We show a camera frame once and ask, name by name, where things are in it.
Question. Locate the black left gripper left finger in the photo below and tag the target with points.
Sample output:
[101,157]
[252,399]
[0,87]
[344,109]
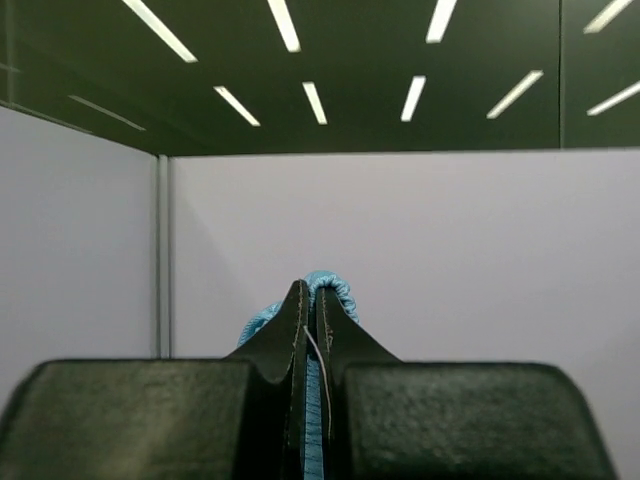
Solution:
[236,417]

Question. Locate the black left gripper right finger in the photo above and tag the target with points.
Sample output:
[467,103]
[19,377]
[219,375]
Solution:
[385,418]

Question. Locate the light blue shorts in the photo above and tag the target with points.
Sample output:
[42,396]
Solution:
[312,455]

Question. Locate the aluminium frame post left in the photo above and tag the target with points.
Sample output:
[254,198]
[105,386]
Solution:
[163,260]

